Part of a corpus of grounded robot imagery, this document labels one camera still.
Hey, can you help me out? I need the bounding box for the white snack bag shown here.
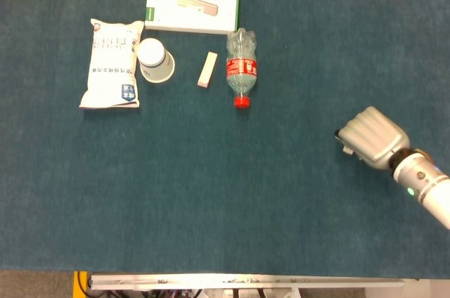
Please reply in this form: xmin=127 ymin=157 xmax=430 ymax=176
xmin=78 ymin=18 xmax=145 ymax=110

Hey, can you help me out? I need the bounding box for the small white eraser block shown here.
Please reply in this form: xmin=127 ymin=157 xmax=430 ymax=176
xmin=197 ymin=51 xmax=219 ymax=89

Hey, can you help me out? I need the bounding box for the white paper cup blue stripe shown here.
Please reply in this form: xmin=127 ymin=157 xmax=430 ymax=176
xmin=136 ymin=37 xmax=176 ymax=84

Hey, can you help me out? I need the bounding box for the white box with green side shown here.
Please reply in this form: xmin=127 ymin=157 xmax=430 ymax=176
xmin=144 ymin=0 xmax=241 ymax=36

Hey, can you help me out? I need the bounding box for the teal felt table mat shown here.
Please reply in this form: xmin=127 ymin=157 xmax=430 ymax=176
xmin=0 ymin=0 xmax=450 ymax=280

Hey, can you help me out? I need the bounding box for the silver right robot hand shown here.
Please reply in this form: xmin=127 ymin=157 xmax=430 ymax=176
xmin=334 ymin=105 xmax=411 ymax=171

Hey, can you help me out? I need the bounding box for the clear bottle with red cap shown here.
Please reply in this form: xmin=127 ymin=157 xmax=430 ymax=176
xmin=225 ymin=27 xmax=259 ymax=110

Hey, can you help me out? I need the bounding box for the yellow frame post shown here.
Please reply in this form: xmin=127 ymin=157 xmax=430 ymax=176
xmin=72 ymin=271 xmax=89 ymax=298

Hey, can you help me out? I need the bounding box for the black cable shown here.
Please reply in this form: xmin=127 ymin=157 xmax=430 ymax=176
xmin=77 ymin=271 xmax=93 ymax=298

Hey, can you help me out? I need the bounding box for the aluminium frame rail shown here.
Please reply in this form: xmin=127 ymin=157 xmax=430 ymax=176
xmin=87 ymin=273 xmax=416 ymax=292

